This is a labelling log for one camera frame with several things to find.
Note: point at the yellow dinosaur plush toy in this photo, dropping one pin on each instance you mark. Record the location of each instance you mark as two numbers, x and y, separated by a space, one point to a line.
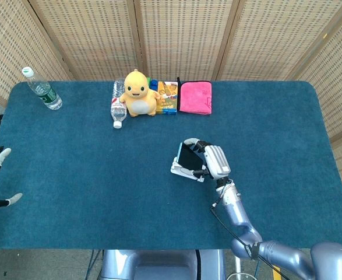
138 102

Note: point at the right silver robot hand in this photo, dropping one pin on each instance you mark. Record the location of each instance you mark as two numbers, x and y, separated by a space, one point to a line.
217 160

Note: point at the small blue green box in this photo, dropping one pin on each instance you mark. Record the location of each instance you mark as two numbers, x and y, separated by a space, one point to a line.
152 84

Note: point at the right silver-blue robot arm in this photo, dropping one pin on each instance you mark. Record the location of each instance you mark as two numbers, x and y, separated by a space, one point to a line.
237 213

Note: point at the yellow and blue carton box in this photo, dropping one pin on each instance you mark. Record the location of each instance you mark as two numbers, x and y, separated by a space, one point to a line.
167 99

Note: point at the clear bottle with green label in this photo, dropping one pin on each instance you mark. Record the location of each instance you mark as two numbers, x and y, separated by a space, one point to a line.
47 96

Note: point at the clear bottle with red label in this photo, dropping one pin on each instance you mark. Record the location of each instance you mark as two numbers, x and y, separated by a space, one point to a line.
118 112

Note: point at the black smartphone with blue frame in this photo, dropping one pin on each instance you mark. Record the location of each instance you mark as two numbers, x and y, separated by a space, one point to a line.
189 157

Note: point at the woven rattan folding screen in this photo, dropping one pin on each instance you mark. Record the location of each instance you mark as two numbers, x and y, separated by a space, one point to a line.
185 35

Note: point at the white folding phone stand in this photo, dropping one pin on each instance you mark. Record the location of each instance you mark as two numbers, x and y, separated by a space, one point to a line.
177 169

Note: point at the blue carpet table mat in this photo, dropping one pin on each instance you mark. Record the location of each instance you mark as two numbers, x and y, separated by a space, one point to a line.
100 181

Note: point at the folded pink towel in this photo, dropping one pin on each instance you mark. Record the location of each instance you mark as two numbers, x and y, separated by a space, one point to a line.
195 97

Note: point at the silver-blue robot torso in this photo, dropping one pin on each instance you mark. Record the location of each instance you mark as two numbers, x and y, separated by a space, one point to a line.
159 265

